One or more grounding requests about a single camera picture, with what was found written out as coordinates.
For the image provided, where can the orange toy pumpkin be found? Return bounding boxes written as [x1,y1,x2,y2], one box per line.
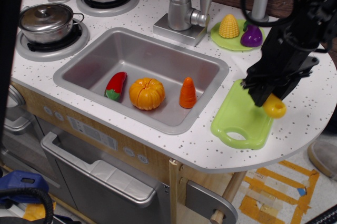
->
[129,77,165,111]

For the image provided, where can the yellow handled toy knife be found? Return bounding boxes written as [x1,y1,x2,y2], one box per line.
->
[262,94,286,119]

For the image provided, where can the green plate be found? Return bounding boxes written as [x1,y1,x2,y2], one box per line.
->
[210,19,255,51]

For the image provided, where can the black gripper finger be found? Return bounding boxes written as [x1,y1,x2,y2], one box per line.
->
[276,77,300,100]
[247,83,276,107]

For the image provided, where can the front stove burner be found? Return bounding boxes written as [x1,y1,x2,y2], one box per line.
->
[15,23,90,62]

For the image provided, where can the orange toy carrot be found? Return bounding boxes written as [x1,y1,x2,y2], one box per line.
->
[179,77,197,108]

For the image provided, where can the purple toy eggplant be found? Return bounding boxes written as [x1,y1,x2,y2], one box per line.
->
[240,21,263,48]

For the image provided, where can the green cutting board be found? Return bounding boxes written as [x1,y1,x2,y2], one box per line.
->
[211,79,273,150]

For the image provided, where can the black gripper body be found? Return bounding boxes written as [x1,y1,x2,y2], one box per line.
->
[242,20,320,90]

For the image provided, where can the black cable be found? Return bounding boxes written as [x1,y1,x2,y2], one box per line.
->
[0,187,55,224]

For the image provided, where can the grey dishwasher door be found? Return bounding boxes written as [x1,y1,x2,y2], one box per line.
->
[41,132,171,223]

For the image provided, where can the silver toy faucet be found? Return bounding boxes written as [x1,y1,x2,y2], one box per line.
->
[153,0,212,46]

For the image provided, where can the steel pot with lid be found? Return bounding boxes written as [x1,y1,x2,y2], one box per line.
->
[18,3,84,44]

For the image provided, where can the silver sink basin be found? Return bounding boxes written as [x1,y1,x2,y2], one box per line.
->
[53,27,229,135]

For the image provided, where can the red toy chili pepper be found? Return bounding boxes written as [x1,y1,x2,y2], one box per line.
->
[104,72,127,101]

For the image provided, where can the blue clamp tool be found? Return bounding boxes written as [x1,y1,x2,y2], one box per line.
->
[1,170,49,204]

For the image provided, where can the grey slipper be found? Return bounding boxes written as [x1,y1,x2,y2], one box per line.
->
[308,141,336,181]

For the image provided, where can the yellow toy corn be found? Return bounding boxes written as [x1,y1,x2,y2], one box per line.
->
[219,14,240,38]

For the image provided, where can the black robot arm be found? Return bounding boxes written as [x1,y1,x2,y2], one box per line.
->
[240,0,336,107]

